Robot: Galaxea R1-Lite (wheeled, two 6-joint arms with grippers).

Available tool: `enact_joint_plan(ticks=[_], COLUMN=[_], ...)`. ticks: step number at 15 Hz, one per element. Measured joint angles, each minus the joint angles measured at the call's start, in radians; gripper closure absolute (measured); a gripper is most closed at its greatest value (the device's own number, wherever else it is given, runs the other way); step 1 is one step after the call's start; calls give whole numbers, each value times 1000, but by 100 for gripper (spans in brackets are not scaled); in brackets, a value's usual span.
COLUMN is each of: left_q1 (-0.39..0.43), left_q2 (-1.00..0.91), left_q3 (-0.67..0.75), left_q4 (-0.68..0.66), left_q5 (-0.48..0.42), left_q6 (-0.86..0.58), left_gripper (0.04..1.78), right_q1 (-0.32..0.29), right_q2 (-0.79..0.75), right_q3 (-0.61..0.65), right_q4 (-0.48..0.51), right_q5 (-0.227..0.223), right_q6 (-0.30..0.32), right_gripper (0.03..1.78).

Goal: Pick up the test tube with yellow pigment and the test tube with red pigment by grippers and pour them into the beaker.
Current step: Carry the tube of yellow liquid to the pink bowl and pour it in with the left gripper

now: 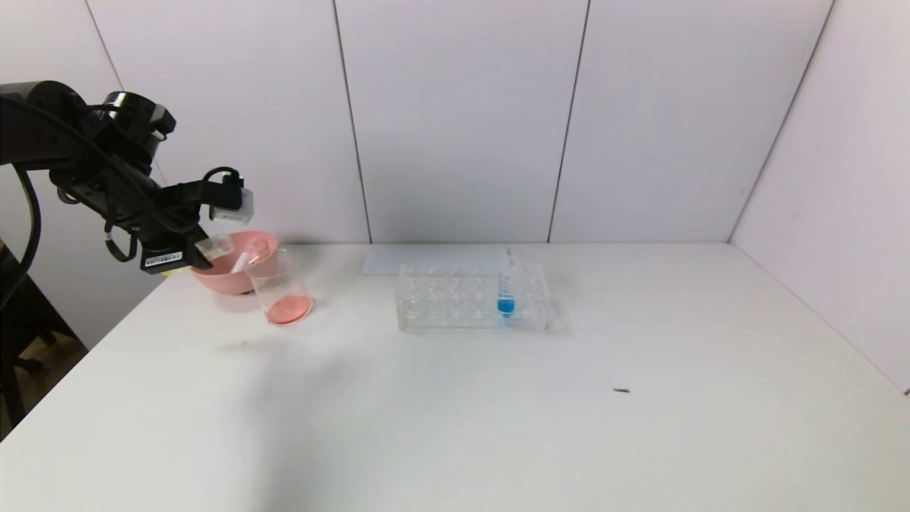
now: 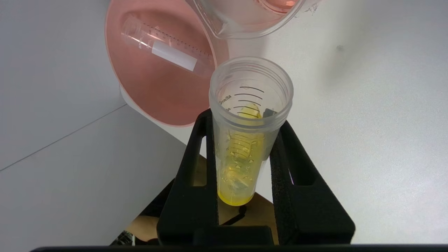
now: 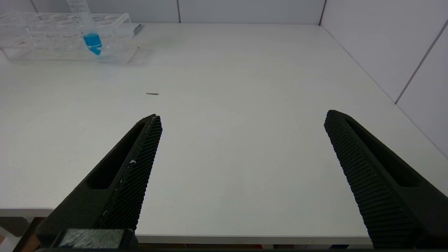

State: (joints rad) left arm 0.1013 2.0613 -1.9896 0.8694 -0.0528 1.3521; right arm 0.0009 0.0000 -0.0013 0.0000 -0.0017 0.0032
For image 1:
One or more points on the dark chair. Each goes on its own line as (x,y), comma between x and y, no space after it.
(28,327)

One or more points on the test tube with blue pigment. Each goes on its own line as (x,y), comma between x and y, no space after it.
(505,306)

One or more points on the test tube with yellow pigment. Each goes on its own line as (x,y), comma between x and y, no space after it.
(215,247)

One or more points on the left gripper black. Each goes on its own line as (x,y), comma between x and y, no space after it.
(166,259)

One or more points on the clear plastic test tube rack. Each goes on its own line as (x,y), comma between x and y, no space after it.
(455,316)

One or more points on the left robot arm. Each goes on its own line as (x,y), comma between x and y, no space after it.
(64,135)

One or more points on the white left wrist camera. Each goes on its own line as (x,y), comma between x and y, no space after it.
(234,199)

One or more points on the clear glass beaker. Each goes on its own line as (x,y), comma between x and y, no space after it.
(284,302)

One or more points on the test tube with red pigment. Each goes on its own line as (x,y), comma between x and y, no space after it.
(242,262)

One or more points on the pink bowl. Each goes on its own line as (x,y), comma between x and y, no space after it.
(227,281)

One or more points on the white paper sheet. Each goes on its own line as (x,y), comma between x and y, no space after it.
(384,262)

